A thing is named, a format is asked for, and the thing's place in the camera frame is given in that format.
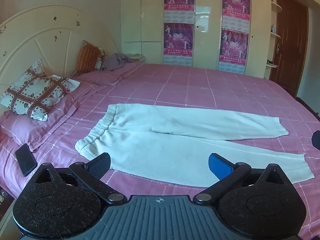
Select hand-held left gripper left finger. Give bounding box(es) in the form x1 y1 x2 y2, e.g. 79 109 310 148
31 152 128 205

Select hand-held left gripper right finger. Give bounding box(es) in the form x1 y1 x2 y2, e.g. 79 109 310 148
193 152 292 204

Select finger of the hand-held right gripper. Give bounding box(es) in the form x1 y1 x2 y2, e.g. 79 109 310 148
312 130 320 152

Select white pants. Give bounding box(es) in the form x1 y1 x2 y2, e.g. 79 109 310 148
75 103 315 188

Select black smartphone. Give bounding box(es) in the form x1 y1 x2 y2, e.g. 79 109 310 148
15 144 38 177

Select pink pillow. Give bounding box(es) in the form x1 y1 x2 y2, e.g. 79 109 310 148
0 97 80 153
75 63 145 86

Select heart patterned pillow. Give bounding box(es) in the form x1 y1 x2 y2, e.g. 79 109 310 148
0 59 81 122

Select brown wooden door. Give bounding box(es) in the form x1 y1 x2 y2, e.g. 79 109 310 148
269 0 309 98

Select grey purple crumpled cloth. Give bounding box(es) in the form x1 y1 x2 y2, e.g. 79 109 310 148
101 53 136 71

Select floral cloth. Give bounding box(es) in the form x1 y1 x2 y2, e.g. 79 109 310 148
95 47 108 71

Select orange striped pillow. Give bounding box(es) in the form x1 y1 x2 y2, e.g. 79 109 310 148
75 40 101 77

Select cream corner shelves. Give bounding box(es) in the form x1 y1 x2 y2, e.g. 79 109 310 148
265 0 283 68

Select stack of papers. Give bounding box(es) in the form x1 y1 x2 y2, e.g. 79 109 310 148
125 53 147 63

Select cream wardrobe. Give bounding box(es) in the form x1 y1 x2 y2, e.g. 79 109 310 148
121 0 273 79

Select cream headboard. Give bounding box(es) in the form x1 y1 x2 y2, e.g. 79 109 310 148
0 5 121 98

